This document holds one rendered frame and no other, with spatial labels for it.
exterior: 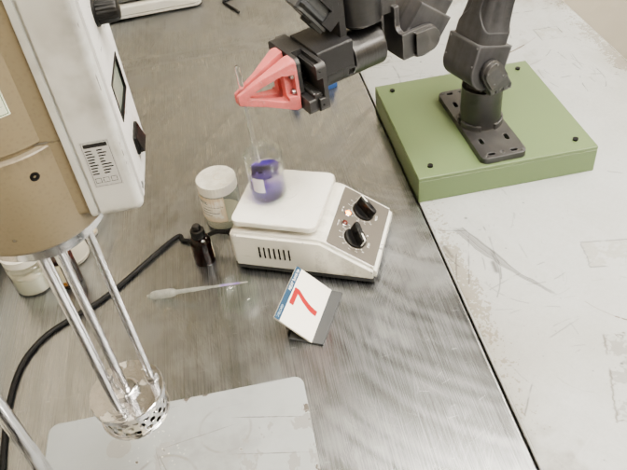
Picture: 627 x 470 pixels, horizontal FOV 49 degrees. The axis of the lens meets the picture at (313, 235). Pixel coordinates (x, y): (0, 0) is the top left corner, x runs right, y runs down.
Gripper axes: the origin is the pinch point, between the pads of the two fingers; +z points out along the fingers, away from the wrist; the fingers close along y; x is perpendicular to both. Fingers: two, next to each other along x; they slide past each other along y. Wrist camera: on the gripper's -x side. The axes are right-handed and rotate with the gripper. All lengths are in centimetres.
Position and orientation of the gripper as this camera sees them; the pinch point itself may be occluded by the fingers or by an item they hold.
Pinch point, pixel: (243, 97)
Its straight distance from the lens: 85.5
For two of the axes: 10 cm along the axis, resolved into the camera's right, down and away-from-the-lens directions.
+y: 5.1, 5.4, -6.7
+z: -8.5, 4.4, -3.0
